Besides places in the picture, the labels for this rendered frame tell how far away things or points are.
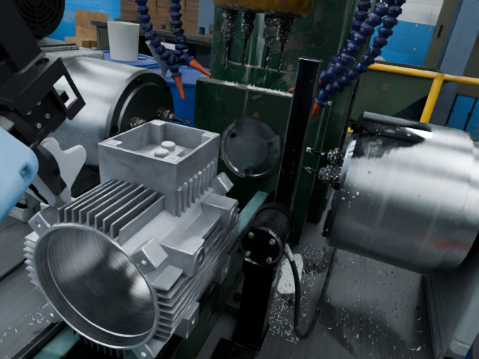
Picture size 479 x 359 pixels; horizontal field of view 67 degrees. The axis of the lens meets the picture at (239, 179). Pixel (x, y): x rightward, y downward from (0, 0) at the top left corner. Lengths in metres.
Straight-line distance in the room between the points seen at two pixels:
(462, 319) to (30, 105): 0.62
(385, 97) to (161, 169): 4.44
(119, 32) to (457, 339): 2.49
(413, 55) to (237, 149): 5.09
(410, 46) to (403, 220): 5.27
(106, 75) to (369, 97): 4.17
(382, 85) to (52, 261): 4.46
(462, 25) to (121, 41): 4.18
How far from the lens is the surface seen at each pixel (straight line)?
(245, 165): 0.83
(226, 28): 0.67
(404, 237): 0.59
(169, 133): 0.52
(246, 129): 0.80
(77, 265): 0.51
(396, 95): 4.77
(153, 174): 0.41
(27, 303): 0.75
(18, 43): 0.34
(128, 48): 2.73
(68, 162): 0.39
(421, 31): 5.80
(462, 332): 0.68
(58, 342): 0.52
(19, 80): 0.34
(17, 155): 0.19
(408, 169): 0.57
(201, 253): 0.39
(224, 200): 0.47
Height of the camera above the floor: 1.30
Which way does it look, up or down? 25 degrees down
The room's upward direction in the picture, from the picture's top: 7 degrees clockwise
